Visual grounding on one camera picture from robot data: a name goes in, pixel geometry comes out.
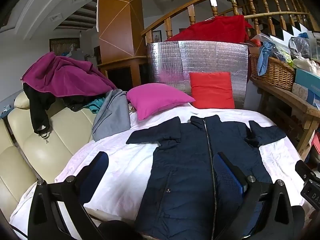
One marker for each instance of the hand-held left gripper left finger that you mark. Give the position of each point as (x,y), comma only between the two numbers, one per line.
(96,170)

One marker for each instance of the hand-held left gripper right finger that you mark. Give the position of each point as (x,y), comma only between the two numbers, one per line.
(227,177)

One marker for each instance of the navy zip-up jacket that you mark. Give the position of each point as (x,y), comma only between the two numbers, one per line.
(185,167)

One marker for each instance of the white fleece blanket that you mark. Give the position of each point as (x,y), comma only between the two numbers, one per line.
(120,170)

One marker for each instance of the cream leather sofa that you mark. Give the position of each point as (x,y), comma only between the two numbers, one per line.
(50,150)

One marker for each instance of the grey garment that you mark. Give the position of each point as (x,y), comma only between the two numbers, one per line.
(112,117)

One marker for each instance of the teal garment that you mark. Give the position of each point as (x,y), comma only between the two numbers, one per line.
(96,105)

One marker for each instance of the black garment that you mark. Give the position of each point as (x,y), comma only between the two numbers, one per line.
(37,105)

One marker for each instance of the red pillow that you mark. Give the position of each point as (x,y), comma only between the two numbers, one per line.
(211,90)

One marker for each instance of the magenta pillow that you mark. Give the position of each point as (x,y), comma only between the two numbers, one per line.
(155,100)

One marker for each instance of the wooden side table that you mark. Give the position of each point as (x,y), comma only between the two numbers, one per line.
(287,97)

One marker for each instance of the magenta garment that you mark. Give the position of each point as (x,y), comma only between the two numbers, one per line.
(65,77)

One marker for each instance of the white and blue box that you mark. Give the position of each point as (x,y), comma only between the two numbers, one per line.
(303,93)

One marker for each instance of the light blue box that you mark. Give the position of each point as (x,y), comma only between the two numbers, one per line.
(307,80)

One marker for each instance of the wicker basket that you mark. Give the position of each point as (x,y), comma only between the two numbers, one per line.
(272,73)

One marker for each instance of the blue cloth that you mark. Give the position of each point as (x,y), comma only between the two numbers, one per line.
(263,60)

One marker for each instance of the silver foil insulation panel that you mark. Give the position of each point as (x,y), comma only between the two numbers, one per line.
(200,57)

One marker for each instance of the cream plastic bag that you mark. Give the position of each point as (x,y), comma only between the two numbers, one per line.
(306,65)

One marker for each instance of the neon yellow item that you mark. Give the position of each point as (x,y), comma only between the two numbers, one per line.
(286,56)

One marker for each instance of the wooden chair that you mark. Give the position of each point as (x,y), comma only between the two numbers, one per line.
(117,30)

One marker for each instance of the dark plastic bag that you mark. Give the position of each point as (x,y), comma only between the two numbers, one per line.
(300,47)

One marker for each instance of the small framed picture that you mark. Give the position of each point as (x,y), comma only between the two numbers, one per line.
(156,36)

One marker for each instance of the red cloth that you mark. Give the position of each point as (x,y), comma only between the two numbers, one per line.
(215,30)

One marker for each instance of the wooden stair railing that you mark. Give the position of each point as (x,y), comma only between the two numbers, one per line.
(191,12)

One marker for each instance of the dark wall picture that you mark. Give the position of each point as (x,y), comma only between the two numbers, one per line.
(62,45)

